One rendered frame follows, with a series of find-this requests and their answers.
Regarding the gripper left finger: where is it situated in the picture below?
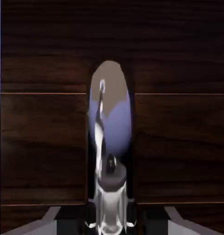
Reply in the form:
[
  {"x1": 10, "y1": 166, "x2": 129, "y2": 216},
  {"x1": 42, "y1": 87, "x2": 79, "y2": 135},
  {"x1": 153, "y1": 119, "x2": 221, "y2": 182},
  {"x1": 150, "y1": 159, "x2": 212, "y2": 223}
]
[{"x1": 0, "y1": 206, "x2": 87, "y2": 235}]

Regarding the dark wood cabinet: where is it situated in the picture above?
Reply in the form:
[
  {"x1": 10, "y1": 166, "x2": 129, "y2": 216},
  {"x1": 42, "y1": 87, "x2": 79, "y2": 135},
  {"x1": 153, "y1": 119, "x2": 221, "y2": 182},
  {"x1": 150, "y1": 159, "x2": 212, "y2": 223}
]
[{"x1": 0, "y1": 0, "x2": 224, "y2": 235}]

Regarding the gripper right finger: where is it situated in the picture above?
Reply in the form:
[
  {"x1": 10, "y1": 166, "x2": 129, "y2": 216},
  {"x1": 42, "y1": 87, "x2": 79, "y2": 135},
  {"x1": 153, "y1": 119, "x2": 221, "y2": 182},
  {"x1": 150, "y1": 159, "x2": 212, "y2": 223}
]
[{"x1": 139, "y1": 206, "x2": 224, "y2": 235}]

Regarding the curved shiny metal handle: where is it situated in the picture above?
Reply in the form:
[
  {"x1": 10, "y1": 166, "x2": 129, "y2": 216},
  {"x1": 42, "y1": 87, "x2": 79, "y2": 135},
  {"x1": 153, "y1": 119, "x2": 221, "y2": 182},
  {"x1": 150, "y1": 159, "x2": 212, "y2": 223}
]
[{"x1": 85, "y1": 60, "x2": 137, "y2": 235}]

